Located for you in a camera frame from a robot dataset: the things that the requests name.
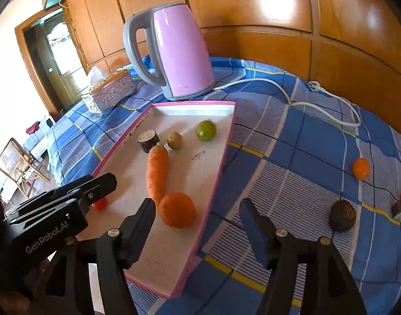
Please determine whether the white power cord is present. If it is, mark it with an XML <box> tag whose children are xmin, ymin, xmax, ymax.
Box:
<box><xmin>214</xmin><ymin>78</ymin><xmax>362</xmax><ymax>127</ymax></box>

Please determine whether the wooden glass door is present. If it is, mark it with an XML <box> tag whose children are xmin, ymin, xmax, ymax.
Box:
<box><xmin>15</xmin><ymin>7</ymin><xmax>89</xmax><ymax>114</ymax></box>

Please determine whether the blue plaid cloth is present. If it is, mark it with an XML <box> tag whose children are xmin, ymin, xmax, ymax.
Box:
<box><xmin>48</xmin><ymin>56</ymin><xmax>401</xmax><ymax>315</ymax></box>

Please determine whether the wooden wardrobe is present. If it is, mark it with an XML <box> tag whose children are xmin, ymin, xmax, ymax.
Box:
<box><xmin>61</xmin><ymin>0</ymin><xmax>401</xmax><ymax>135</ymax></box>

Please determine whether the orange carrot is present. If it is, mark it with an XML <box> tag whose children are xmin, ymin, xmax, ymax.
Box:
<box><xmin>146</xmin><ymin>143</ymin><xmax>170</xmax><ymax>204</ymax></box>

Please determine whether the dark brown avocado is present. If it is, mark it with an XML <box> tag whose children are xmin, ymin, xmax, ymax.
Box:
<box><xmin>330</xmin><ymin>200</ymin><xmax>357</xmax><ymax>233</ymax></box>

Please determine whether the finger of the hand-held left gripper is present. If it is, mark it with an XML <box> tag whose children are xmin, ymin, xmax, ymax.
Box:
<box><xmin>5</xmin><ymin>172</ymin><xmax>118</xmax><ymax>224</ymax></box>
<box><xmin>15</xmin><ymin>175</ymin><xmax>96</xmax><ymax>213</ymax></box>

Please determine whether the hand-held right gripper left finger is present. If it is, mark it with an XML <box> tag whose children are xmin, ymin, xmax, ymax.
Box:
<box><xmin>33</xmin><ymin>198</ymin><xmax>157</xmax><ymax>315</ymax></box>

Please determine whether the silver embossed tissue box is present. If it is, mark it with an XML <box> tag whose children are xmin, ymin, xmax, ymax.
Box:
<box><xmin>81</xmin><ymin>66</ymin><xmax>138</xmax><ymax>118</ymax></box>

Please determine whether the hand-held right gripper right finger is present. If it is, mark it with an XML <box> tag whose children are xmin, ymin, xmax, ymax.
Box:
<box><xmin>239</xmin><ymin>198</ymin><xmax>368</xmax><ymax>315</ymax></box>

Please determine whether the green lime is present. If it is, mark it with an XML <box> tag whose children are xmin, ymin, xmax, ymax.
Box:
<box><xmin>196</xmin><ymin>120</ymin><xmax>217</xmax><ymax>142</ymax></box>

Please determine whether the pink electric kettle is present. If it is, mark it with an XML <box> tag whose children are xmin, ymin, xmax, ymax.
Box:
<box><xmin>122</xmin><ymin>3</ymin><xmax>216</xmax><ymax>102</ymax></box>

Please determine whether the orange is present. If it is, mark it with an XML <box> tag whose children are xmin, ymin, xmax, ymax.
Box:
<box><xmin>158</xmin><ymin>192</ymin><xmax>196</xmax><ymax>228</ymax></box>
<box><xmin>352</xmin><ymin>158</ymin><xmax>371</xmax><ymax>180</ymax></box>

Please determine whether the rattan chair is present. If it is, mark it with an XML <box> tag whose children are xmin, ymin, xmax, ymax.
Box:
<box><xmin>0</xmin><ymin>138</ymin><xmax>52</xmax><ymax>197</ymax></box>

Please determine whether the small brown potato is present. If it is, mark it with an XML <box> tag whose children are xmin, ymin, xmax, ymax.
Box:
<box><xmin>167</xmin><ymin>132</ymin><xmax>183</xmax><ymax>150</ymax></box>

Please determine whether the pink-edged white tray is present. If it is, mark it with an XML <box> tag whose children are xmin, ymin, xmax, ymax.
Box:
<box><xmin>77</xmin><ymin>101</ymin><xmax>237</xmax><ymax>300</ymax></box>

